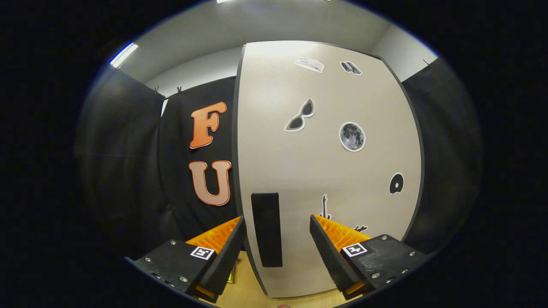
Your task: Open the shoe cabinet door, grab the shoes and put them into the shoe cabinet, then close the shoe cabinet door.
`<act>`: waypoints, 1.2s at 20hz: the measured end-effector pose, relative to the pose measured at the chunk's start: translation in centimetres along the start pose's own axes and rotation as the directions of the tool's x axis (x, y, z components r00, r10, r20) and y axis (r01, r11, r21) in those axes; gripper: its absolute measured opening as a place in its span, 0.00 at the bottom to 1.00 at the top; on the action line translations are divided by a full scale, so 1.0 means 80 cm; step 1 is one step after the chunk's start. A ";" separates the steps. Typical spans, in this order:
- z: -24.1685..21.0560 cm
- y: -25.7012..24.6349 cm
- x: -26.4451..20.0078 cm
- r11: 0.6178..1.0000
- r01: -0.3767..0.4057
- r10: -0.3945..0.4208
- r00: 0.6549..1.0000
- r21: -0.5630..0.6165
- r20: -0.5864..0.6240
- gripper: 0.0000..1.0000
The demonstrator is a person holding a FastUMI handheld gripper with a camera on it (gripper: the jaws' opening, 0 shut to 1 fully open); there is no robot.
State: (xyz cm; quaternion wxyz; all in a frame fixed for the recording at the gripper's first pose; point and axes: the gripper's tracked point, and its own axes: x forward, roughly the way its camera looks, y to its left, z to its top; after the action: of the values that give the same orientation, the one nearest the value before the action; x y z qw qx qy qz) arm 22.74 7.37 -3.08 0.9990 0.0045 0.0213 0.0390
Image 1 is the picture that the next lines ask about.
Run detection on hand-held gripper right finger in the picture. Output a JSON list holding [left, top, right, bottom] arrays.
[[309, 214, 429, 300]]

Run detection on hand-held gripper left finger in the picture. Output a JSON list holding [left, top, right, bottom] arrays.
[[124, 215, 247, 303]]

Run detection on dark grey shoe cabinet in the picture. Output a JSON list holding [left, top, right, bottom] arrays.
[[231, 40, 425, 300]]

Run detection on narrow ceiling light strip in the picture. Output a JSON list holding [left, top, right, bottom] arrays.
[[110, 41, 139, 68]]

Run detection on black door handle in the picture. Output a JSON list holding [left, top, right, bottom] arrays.
[[251, 192, 283, 268]]

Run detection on black backdrop cloth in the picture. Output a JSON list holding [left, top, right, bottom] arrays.
[[75, 56, 484, 257]]

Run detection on large ceiling light panel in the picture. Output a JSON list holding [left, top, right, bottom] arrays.
[[215, 0, 332, 4]]

